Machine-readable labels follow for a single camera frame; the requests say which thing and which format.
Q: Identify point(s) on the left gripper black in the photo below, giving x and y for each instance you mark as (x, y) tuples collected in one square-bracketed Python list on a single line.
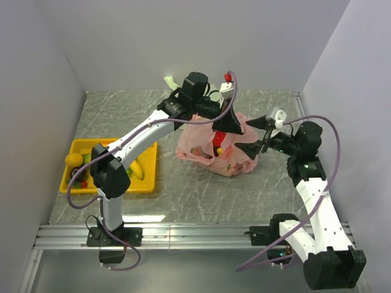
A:
[(228, 122)]

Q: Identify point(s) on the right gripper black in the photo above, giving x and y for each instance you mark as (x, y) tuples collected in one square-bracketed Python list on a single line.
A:
[(252, 149)]

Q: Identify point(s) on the pink plastic bag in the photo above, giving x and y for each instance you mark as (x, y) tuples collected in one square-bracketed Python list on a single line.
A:
[(195, 145)]

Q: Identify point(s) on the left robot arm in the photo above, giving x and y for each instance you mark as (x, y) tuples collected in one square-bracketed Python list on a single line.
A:
[(185, 105)]

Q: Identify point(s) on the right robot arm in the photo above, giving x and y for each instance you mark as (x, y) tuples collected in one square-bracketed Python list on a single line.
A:
[(330, 260)]

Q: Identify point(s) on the green plastic bag with fruits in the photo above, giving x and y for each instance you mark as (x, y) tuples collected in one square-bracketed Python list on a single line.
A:
[(211, 91)]

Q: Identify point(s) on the yellow banana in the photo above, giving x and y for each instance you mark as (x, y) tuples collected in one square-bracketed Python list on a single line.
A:
[(137, 170)]

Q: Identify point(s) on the yellow lemon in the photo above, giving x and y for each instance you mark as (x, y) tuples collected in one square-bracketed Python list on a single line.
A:
[(74, 160)]

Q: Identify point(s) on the yellow plastic tray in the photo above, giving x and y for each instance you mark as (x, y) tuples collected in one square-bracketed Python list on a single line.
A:
[(146, 160)]

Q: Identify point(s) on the dark mangosteen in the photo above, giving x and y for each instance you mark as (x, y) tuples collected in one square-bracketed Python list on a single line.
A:
[(79, 177)]

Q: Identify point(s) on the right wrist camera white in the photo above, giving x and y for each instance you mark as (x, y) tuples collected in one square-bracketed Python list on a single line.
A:
[(277, 117)]

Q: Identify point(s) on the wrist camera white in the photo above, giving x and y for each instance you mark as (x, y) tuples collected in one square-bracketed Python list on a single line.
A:
[(227, 88), (277, 117)]

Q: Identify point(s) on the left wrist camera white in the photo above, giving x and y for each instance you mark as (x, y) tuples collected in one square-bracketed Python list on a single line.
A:
[(227, 88)]

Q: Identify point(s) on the right side aluminium rail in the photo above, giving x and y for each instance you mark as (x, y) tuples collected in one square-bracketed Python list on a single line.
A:
[(296, 96)]

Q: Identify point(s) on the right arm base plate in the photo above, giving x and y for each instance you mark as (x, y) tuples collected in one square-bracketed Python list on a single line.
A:
[(262, 235)]

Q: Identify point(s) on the aluminium mounting rail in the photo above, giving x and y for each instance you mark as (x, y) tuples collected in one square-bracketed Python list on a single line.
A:
[(155, 236)]

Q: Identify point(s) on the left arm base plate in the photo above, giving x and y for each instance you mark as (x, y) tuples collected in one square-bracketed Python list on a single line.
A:
[(98, 237)]

